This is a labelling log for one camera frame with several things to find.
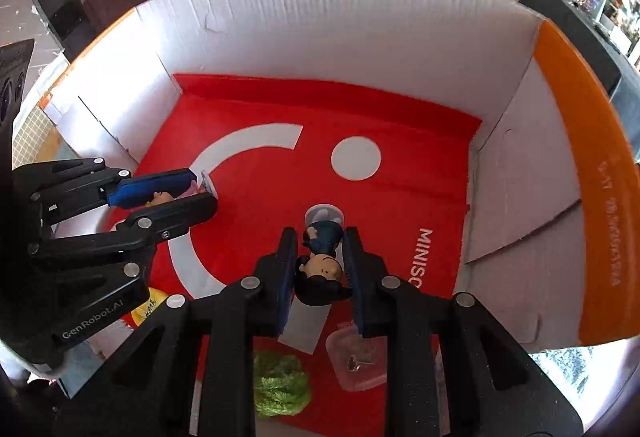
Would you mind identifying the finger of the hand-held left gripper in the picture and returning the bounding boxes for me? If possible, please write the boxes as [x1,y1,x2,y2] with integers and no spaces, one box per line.
[12,157,198,224]
[27,193,219,283]

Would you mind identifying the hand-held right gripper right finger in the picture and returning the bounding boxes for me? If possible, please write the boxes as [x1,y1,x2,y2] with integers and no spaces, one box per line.
[342,226,586,437]

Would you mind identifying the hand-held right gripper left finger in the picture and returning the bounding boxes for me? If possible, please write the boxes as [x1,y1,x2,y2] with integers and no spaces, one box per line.
[52,227,301,437]

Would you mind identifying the blonde girl figurine pink dress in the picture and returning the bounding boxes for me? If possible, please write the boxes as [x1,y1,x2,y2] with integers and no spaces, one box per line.
[145,170,219,208]

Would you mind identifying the dark-haired boy figurine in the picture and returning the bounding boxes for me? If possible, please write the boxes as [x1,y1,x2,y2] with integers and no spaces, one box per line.
[294,202,351,308]

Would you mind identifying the yellow bottle cap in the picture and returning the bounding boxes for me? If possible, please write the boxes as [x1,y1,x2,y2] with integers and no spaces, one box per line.
[131,287,168,328]

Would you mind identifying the small clear plastic box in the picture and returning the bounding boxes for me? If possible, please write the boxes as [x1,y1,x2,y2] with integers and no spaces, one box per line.
[325,323,391,392]

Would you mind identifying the green yarn ball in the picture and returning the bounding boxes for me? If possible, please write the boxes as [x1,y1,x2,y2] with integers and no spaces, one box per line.
[253,351,313,418]

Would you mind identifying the orange cardboard box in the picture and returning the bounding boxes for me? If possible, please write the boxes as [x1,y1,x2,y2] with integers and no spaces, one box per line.
[37,0,640,418]

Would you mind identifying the red plastic bag white print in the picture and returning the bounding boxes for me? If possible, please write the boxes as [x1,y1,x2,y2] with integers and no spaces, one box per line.
[107,73,483,433]

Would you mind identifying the blue cloth covered table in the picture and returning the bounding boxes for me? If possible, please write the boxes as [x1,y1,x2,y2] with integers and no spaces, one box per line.
[517,0,640,92]

